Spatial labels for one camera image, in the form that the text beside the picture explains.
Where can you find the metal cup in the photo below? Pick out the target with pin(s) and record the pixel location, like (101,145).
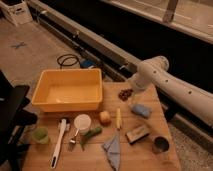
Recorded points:
(160,145)

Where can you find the green cucumber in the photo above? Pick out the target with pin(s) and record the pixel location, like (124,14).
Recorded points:
(89,135)

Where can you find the blue floor object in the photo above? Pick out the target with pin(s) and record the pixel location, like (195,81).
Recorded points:
(87,64)

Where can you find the black chair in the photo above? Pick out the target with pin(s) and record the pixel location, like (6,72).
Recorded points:
(13,120)

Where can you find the red yellow apple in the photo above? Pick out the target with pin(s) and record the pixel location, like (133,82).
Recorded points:
(105,118)

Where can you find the yellow plastic tub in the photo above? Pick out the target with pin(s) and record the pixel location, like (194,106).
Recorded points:
(69,90)

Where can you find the blue sponge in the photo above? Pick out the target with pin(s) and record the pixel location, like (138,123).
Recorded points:
(141,110)

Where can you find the white handled brush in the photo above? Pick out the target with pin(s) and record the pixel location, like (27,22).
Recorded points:
(64,126)

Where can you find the dark purple grape bunch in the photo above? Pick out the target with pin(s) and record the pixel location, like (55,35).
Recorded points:
(125,94)

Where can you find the green plastic cup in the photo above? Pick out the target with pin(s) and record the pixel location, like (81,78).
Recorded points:
(40,135)

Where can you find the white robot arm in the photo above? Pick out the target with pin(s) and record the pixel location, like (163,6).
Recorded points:
(155,71)

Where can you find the white plastic cup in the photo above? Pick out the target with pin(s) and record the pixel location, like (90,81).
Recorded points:
(82,123)

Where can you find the wooden block eraser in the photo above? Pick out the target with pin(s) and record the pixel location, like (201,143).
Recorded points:
(137,134)

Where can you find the white cardboard box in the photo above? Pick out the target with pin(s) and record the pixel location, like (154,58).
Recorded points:
(17,14)

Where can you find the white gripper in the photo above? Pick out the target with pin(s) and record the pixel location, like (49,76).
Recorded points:
(134,99)

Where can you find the blue cloth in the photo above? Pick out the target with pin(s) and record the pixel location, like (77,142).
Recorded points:
(112,151)

